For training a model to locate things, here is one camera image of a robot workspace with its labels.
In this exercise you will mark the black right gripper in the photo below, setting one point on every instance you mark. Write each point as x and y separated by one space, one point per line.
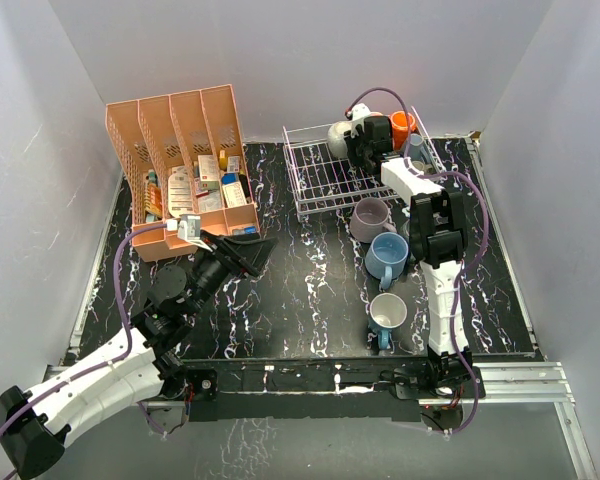
351 144

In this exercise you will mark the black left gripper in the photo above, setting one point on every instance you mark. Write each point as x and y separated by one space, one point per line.
257 252

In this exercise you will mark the cream speckled mug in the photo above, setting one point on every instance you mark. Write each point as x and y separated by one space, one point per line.
335 139

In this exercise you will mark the orange mug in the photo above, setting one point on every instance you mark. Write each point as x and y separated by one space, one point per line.
402 124

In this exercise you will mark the grey-blue printed mug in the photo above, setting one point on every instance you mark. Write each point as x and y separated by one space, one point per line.
415 147

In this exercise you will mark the olive grey small cup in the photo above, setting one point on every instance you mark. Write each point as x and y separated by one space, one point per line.
423 168

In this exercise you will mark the light blue mug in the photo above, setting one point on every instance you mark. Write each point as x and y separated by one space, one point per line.
386 258

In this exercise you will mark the white mug blue handle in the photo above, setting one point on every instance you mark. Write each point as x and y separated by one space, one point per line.
387 312

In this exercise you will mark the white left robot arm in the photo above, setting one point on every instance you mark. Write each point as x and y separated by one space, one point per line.
37 424

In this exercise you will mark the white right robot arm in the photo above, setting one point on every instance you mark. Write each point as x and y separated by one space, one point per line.
437 239

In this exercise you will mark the blue capped small bottle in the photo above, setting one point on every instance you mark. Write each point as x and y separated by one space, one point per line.
244 230

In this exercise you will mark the lavender wide mug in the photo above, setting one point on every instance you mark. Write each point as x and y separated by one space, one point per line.
369 219

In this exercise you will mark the blue round container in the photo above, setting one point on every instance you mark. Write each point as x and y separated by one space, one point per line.
229 178

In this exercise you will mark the white red medicine box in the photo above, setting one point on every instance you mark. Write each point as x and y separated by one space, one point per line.
208 170

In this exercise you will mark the white blister pack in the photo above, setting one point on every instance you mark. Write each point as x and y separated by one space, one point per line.
179 193

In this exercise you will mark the yellow small box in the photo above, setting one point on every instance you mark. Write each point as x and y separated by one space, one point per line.
223 160

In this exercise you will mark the orange medicine box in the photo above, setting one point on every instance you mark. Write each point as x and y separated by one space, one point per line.
153 200

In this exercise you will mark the peach plastic file organizer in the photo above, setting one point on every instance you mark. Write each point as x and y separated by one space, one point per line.
152 135

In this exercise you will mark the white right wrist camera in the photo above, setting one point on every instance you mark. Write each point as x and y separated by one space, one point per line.
356 116

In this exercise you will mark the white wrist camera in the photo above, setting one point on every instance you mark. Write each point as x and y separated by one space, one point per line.
356 116
189 228

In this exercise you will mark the white wire dish rack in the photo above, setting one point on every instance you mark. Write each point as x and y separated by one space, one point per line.
322 183

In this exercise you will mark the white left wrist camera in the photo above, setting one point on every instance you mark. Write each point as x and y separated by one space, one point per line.
189 228

